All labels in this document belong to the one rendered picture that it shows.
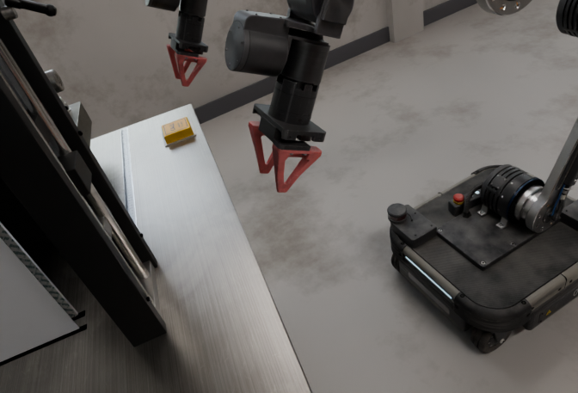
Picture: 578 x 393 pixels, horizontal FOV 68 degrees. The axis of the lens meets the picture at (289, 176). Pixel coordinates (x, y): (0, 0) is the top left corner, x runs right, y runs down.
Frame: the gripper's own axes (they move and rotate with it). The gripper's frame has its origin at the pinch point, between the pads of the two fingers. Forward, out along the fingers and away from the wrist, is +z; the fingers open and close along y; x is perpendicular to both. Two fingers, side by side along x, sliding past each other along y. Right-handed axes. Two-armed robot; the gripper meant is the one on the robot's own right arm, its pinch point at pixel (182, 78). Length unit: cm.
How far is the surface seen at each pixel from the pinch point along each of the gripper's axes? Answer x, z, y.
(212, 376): -10, 22, 63
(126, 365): -18, 27, 54
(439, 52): 228, -9, -137
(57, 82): -26.3, -0.3, 14.9
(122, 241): -18.3, 14.7, 42.4
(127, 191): -11.8, 23.5, 11.2
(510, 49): 254, -24, -101
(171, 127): 0.4, 13.9, -4.4
